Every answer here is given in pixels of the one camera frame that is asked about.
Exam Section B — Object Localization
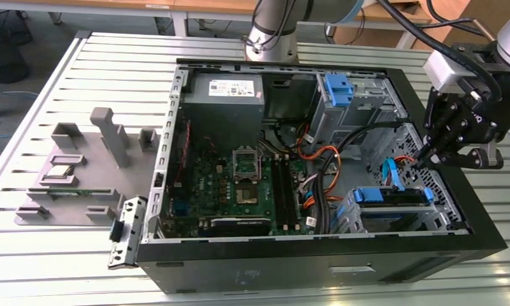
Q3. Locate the green motherboard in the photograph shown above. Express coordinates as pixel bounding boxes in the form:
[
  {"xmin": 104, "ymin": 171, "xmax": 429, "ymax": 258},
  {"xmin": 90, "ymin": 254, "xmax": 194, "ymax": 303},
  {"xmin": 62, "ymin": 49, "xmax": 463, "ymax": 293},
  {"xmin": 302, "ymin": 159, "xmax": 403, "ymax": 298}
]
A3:
[{"xmin": 158, "ymin": 149, "xmax": 319, "ymax": 237}]

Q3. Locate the white framed desk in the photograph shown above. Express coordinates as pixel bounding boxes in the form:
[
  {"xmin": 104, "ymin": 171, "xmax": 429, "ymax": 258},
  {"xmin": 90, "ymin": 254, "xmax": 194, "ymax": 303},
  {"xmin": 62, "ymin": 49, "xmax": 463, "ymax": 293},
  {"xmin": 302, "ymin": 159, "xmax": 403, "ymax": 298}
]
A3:
[{"xmin": 45, "ymin": 0, "xmax": 256, "ymax": 38}]

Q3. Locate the CPU socket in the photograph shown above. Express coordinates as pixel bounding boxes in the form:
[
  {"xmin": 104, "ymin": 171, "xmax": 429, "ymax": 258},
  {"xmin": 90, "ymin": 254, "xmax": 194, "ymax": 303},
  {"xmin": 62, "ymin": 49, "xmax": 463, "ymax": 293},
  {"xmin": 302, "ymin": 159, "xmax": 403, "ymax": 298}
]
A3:
[{"xmin": 230, "ymin": 145, "xmax": 265, "ymax": 182}]

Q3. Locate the blue plastic drive carrier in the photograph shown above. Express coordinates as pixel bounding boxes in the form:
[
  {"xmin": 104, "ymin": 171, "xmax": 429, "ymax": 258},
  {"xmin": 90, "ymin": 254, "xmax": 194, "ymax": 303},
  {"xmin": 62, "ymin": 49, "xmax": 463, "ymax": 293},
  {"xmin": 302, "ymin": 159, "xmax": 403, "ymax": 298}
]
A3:
[{"xmin": 322, "ymin": 73, "xmax": 354, "ymax": 108}]

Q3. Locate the blue data wire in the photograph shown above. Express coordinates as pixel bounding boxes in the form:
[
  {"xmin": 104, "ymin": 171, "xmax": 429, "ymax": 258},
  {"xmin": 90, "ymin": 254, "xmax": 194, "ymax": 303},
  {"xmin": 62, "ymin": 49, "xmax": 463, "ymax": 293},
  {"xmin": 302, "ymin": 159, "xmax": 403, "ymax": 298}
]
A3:
[{"xmin": 382, "ymin": 157, "xmax": 407, "ymax": 193}]

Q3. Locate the wooden cabinet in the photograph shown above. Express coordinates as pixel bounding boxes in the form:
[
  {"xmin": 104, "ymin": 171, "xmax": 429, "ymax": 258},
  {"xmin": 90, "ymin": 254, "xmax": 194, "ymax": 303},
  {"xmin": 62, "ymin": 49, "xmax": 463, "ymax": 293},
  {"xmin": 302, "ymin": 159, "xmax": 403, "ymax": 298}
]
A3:
[{"xmin": 407, "ymin": 0, "xmax": 510, "ymax": 44}]

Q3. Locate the black RAM slot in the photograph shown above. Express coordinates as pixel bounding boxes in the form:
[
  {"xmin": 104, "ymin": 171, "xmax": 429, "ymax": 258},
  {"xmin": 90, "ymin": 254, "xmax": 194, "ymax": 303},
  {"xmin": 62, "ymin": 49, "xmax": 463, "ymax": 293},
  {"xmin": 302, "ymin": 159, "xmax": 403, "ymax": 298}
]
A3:
[
  {"xmin": 269, "ymin": 153, "xmax": 289, "ymax": 231},
  {"xmin": 281, "ymin": 153, "xmax": 302, "ymax": 231}
]

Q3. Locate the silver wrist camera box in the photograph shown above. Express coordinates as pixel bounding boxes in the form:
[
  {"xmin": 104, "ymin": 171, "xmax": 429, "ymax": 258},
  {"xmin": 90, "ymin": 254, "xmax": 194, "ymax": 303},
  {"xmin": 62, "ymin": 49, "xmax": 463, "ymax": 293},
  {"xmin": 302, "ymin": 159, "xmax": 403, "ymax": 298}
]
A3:
[{"xmin": 422, "ymin": 50, "xmax": 479, "ymax": 93}]

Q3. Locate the grey power supply unit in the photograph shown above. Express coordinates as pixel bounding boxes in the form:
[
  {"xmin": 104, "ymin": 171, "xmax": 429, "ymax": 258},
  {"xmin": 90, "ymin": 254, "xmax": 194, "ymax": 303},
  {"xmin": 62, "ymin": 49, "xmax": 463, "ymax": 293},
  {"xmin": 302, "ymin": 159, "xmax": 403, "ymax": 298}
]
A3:
[{"xmin": 181, "ymin": 72, "xmax": 266, "ymax": 150}]

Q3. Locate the orange power wire with connector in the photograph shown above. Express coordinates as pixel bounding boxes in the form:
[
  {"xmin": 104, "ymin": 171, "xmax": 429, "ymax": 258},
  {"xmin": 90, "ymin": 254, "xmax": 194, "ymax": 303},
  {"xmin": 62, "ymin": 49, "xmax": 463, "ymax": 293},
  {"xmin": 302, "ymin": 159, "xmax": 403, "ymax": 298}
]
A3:
[{"xmin": 389, "ymin": 154, "xmax": 422, "ymax": 187}]

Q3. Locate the green RAM stick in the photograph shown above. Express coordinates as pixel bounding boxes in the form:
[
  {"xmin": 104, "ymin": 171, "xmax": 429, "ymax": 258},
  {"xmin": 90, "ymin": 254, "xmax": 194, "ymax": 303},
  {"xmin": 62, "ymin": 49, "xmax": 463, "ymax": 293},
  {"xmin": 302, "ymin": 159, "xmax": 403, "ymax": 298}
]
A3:
[{"xmin": 45, "ymin": 189, "xmax": 97, "ymax": 198}]

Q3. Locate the silver card retention bracket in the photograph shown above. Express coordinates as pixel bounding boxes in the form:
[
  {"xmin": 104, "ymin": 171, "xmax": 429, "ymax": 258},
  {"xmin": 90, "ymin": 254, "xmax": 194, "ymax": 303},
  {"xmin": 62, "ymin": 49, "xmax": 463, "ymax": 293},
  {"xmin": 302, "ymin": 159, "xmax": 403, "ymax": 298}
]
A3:
[{"xmin": 106, "ymin": 194, "xmax": 149, "ymax": 268}]

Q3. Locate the orange wire bundle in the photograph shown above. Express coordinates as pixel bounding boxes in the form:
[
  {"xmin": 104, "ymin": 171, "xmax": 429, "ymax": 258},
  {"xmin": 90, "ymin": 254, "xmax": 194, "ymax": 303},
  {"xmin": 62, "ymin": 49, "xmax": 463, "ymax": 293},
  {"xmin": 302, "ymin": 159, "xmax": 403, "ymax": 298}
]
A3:
[{"xmin": 296, "ymin": 136, "xmax": 345, "ymax": 205}]

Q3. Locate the wooden desk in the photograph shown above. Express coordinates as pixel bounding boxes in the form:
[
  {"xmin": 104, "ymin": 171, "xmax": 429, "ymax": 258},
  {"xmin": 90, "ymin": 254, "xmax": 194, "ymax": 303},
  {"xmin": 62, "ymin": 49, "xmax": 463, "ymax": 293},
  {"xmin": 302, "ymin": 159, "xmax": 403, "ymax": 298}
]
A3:
[{"xmin": 325, "ymin": 12, "xmax": 430, "ymax": 48}]

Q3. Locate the black cable bundle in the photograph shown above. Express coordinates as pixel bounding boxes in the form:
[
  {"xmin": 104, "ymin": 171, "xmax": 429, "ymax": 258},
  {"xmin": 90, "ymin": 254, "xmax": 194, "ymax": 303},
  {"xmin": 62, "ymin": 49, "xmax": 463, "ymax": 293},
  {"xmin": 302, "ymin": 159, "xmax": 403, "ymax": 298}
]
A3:
[{"xmin": 311, "ymin": 117, "xmax": 411, "ymax": 235}]

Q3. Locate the silver disk bay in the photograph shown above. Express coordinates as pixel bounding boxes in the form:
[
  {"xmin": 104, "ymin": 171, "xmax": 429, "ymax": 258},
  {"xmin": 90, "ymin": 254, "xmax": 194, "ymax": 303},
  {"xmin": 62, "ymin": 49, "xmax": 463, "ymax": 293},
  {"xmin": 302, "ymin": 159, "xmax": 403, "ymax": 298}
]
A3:
[{"xmin": 346, "ymin": 186, "xmax": 469, "ymax": 233}]

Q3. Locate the hard disk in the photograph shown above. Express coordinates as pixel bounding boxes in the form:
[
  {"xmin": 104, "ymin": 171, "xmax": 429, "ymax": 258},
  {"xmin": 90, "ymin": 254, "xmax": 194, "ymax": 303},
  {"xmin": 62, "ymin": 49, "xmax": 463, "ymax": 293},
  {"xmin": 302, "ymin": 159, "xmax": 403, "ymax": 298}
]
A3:
[{"xmin": 334, "ymin": 187, "xmax": 435, "ymax": 231}]

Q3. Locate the black waste bin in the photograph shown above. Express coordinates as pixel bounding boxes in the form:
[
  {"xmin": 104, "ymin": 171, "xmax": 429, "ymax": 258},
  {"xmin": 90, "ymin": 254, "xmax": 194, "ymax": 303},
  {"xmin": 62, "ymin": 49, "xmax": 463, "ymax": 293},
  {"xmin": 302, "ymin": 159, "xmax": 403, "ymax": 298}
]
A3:
[{"xmin": 0, "ymin": 27, "xmax": 34, "ymax": 84}]

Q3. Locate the black graphics card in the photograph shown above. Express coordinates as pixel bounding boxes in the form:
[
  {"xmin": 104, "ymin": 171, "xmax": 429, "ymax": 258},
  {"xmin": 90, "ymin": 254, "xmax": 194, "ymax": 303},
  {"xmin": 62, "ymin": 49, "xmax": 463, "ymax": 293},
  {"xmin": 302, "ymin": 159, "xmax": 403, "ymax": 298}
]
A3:
[{"xmin": 197, "ymin": 217, "xmax": 272, "ymax": 237}]

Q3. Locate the CPU chip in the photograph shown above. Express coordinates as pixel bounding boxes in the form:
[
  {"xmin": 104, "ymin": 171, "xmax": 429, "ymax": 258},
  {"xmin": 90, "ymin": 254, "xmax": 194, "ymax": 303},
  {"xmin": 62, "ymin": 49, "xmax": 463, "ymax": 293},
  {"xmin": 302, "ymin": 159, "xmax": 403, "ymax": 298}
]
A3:
[{"xmin": 45, "ymin": 164, "xmax": 76, "ymax": 179}]

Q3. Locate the black PC case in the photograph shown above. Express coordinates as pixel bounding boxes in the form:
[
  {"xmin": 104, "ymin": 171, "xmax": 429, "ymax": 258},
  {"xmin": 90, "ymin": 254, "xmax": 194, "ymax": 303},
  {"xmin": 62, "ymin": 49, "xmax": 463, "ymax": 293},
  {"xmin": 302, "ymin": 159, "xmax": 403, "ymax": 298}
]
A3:
[{"xmin": 106, "ymin": 57, "xmax": 507, "ymax": 295}]

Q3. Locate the grey parts rack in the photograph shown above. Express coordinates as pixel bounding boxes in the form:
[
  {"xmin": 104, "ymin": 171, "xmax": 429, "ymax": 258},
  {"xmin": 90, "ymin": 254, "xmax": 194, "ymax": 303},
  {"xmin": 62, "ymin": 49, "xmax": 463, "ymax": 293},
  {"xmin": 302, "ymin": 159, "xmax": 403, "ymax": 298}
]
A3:
[{"xmin": 14, "ymin": 107, "xmax": 161, "ymax": 228}]

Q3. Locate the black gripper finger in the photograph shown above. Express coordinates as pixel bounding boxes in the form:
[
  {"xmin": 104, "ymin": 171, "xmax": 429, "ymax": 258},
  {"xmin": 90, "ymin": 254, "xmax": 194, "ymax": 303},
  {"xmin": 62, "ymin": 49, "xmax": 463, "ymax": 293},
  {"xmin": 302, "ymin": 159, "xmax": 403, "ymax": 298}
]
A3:
[
  {"xmin": 411, "ymin": 89, "xmax": 458, "ymax": 169},
  {"xmin": 429, "ymin": 120, "xmax": 477, "ymax": 166}
]

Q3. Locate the silver drive cage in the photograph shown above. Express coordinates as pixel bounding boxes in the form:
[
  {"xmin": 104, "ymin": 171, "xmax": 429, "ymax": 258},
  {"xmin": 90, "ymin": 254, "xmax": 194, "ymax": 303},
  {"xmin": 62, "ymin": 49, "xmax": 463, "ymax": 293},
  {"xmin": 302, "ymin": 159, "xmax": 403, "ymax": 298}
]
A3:
[{"xmin": 309, "ymin": 72, "xmax": 407, "ymax": 147}]

